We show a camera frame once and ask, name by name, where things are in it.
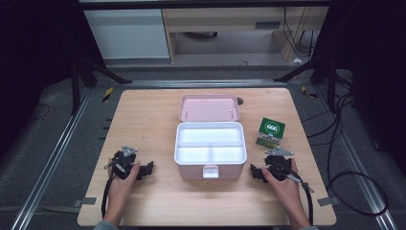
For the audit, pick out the metal cross rail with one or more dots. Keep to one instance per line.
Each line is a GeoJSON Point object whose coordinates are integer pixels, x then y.
{"type": "Point", "coordinates": [204, 83]}

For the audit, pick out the small white floor object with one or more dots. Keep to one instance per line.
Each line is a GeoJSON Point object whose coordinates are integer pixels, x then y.
{"type": "Point", "coordinates": [297, 60]}

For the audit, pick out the person's right hand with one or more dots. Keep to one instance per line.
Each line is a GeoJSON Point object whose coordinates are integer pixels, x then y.
{"type": "Point", "coordinates": [285, 188]}

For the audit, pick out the grey table bracket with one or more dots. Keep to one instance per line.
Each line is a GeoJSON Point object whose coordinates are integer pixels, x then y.
{"type": "Point", "coordinates": [328, 201]}
{"type": "Point", "coordinates": [85, 201]}

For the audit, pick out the wooden desk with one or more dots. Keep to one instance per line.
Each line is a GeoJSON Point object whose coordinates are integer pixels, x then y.
{"type": "Point", "coordinates": [223, 20]}

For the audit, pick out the yellow black tape strip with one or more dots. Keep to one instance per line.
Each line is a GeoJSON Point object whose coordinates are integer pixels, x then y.
{"type": "Point", "coordinates": [108, 94]}
{"type": "Point", "coordinates": [308, 91]}

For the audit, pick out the white cabinet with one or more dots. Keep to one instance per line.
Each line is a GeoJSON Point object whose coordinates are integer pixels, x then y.
{"type": "Point", "coordinates": [127, 33]}

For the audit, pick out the pink storage box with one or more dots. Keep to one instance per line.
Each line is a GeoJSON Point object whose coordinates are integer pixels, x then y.
{"type": "Point", "coordinates": [209, 150]}

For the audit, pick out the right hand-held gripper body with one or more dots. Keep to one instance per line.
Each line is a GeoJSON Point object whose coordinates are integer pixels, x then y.
{"type": "Point", "coordinates": [278, 164]}

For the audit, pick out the black metal stand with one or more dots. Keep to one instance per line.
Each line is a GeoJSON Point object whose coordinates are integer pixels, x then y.
{"type": "Point", "coordinates": [76, 83]}
{"type": "Point", "coordinates": [325, 70]}

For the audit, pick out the green card box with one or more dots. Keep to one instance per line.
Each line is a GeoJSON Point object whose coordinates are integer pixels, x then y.
{"type": "Point", "coordinates": [271, 129]}

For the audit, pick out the person's left hand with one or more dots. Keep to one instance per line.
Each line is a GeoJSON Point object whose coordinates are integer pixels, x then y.
{"type": "Point", "coordinates": [123, 188]}

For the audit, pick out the long metal floor rail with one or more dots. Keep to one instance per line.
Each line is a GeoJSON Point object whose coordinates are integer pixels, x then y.
{"type": "Point", "coordinates": [360, 163]}
{"type": "Point", "coordinates": [51, 163]}

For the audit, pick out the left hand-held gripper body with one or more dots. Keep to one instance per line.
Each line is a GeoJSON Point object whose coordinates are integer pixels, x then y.
{"type": "Point", "coordinates": [123, 163]}

